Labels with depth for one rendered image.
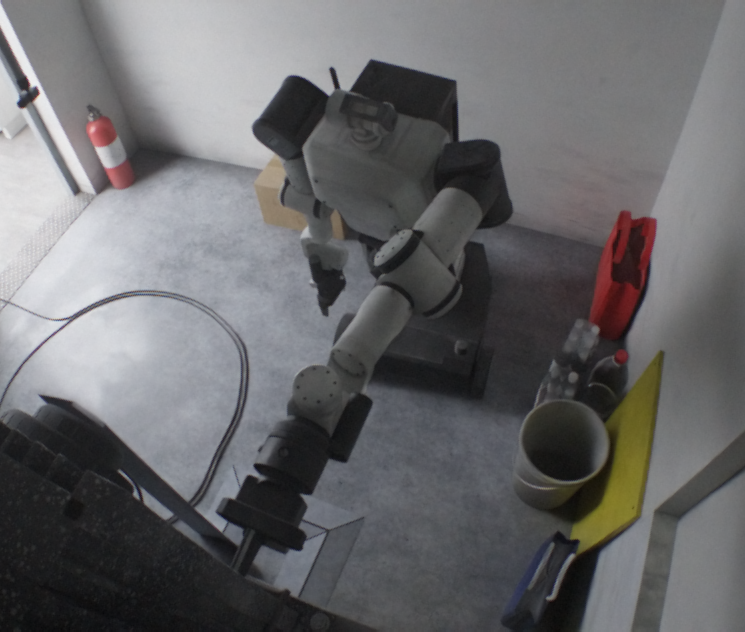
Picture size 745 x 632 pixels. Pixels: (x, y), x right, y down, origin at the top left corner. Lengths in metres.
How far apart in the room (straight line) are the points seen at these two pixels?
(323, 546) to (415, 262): 1.34
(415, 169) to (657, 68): 1.32
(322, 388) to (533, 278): 1.91
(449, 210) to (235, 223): 2.03
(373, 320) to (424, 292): 0.09
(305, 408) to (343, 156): 0.53
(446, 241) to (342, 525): 1.30
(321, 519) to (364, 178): 1.29
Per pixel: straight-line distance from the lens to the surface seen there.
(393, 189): 1.09
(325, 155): 1.14
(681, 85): 2.26
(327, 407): 0.77
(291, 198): 1.45
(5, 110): 4.42
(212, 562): 0.63
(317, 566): 2.02
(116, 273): 2.95
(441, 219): 0.97
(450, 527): 2.05
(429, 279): 0.88
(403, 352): 2.10
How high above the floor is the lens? 1.98
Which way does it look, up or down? 53 degrees down
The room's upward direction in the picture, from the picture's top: 8 degrees counter-clockwise
